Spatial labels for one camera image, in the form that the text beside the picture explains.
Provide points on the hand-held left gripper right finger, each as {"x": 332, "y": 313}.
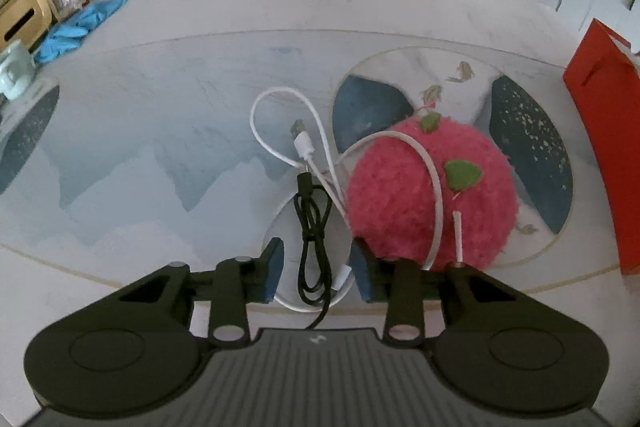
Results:
{"x": 360, "y": 274}

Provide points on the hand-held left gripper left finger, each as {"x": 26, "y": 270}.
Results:
{"x": 272, "y": 269}

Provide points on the pink fuzzy strawberry plush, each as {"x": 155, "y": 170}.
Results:
{"x": 395, "y": 197}

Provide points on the red cardboard box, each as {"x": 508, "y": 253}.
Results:
{"x": 610, "y": 132}

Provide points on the blue rubber glove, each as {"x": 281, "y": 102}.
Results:
{"x": 102, "y": 13}
{"x": 60, "y": 42}

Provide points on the pale green mug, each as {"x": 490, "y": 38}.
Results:
{"x": 15, "y": 72}

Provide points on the yellow tissue box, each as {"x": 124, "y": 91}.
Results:
{"x": 22, "y": 14}

